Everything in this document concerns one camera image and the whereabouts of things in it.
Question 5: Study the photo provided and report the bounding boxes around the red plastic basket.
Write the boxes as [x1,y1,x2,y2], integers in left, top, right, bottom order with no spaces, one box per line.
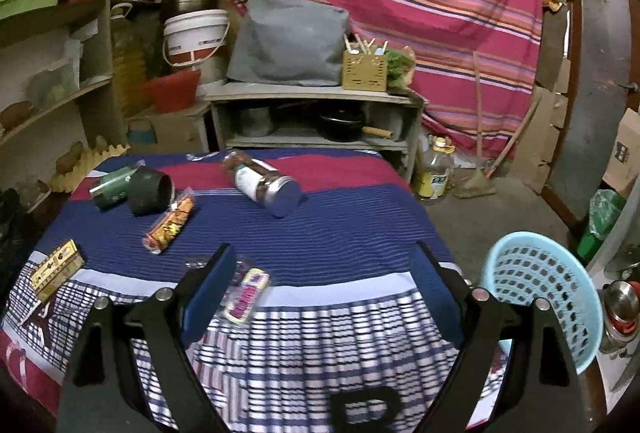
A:
[142,70,202,114]

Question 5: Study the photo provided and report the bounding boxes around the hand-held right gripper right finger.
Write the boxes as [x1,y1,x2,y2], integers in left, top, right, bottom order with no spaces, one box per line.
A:
[411,241,608,433]

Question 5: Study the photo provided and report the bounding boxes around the yellow flat packet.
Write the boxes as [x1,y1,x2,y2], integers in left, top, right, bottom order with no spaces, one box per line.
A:
[29,239,86,304]

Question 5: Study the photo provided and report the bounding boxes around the printed cardboard box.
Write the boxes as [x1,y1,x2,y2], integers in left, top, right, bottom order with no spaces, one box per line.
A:
[600,108,640,186]

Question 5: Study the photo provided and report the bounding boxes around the pink clear wrapper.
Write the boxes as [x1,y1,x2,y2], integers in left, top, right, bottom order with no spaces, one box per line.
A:
[222,265,271,326]

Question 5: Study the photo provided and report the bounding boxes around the orange snack packet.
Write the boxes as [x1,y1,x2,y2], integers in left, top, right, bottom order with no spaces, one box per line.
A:
[141,188,197,256]

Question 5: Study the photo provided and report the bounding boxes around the light blue plastic basket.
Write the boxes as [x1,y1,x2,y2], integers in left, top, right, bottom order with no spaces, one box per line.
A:
[480,232,598,376]

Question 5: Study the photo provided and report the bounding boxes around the yellow egg tray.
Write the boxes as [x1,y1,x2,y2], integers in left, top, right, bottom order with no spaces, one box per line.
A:
[47,135,132,194]

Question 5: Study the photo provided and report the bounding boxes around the black pan with wooden handle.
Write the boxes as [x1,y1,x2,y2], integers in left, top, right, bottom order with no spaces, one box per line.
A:
[317,109,396,142]

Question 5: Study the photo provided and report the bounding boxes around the green plastic tray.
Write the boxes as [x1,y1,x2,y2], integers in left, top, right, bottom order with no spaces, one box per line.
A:
[0,0,65,21]

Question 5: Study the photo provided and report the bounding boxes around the green leafy vegetables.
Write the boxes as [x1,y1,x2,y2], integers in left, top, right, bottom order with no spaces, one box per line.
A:
[387,47,417,88]

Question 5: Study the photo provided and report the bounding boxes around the wooden wall shelf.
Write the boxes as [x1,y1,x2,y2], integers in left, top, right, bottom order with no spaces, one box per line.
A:
[0,0,221,164]

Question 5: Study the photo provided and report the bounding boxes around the white plastic bucket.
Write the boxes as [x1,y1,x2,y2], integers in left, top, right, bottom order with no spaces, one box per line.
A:
[161,9,231,68]

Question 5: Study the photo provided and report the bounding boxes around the cardboard wall panels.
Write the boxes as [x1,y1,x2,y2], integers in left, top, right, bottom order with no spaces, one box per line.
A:
[510,58,571,194]

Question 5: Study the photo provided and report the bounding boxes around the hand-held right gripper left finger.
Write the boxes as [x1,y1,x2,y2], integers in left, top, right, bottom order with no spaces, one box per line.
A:
[56,242,238,433]

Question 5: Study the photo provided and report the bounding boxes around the grey cushion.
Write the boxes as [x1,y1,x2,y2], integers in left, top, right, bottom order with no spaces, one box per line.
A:
[226,0,351,88]

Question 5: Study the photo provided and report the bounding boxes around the yellowish oil jug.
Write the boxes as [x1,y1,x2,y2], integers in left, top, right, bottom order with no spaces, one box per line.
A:
[109,3,148,118]

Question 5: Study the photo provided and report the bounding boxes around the steel container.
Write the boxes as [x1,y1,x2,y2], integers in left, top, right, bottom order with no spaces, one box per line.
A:
[597,280,640,356]

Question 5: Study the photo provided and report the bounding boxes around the oil bottle with yellow label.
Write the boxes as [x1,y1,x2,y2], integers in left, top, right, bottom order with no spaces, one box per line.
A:
[412,136,457,206]

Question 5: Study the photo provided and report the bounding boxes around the straw broom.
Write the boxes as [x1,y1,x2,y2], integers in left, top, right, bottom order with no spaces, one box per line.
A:
[452,53,498,200]

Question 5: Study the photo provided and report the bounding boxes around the brown potato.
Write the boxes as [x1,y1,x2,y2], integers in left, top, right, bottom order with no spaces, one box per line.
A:
[55,141,85,174]

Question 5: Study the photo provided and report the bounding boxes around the black paper cup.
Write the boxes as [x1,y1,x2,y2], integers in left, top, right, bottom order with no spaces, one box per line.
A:
[127,166,174,216]

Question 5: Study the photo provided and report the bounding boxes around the clear jar with blue lid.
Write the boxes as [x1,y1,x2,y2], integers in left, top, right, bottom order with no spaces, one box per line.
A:
[221,150,303,219]

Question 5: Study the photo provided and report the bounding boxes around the grey low shelf unit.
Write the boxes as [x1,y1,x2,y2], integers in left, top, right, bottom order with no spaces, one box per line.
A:
[202,81,426,186]

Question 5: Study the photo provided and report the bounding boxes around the green plastic bag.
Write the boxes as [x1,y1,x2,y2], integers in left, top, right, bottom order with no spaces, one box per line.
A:
[577,189,628,264]

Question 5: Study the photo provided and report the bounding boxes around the small steel pot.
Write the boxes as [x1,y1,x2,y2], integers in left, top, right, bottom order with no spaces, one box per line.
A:
[235,105,276,138]

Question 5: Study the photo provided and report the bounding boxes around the blue red striped blanket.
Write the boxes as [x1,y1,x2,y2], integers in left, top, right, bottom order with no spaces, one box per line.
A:
[0,148,506,433]

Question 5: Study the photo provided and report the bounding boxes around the wooden cutlery holder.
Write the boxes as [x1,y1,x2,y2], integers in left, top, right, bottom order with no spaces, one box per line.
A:
[341,33,390,92]

